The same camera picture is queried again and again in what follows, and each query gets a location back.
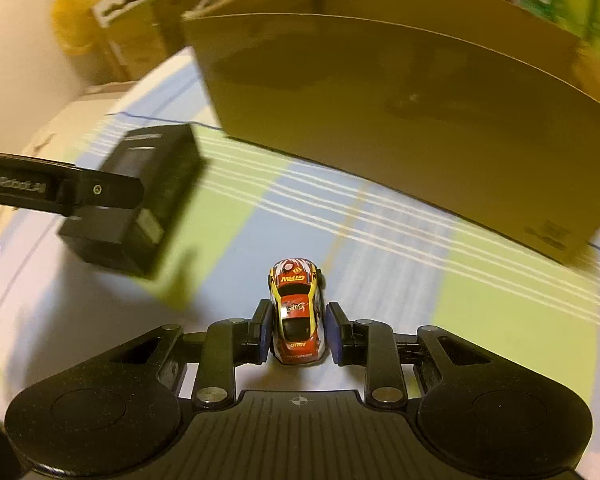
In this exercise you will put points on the open brown cardboard box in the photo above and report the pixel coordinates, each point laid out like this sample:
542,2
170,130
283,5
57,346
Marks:
474,106

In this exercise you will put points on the brown carton with white flap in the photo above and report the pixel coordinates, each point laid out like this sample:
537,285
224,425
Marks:
142,33

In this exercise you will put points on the yellow plastic bag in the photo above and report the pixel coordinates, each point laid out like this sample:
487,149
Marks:
74,25

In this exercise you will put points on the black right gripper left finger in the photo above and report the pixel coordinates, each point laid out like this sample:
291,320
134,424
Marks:
226,345

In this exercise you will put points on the checkered tablecloth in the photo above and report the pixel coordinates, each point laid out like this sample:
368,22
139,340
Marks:
384,256

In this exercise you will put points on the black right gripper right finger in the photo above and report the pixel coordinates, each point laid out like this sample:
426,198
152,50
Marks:
369,344

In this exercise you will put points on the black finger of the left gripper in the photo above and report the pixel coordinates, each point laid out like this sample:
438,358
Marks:
81,187

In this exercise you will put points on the red yellow toy car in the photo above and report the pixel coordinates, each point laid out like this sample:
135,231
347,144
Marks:
296,289

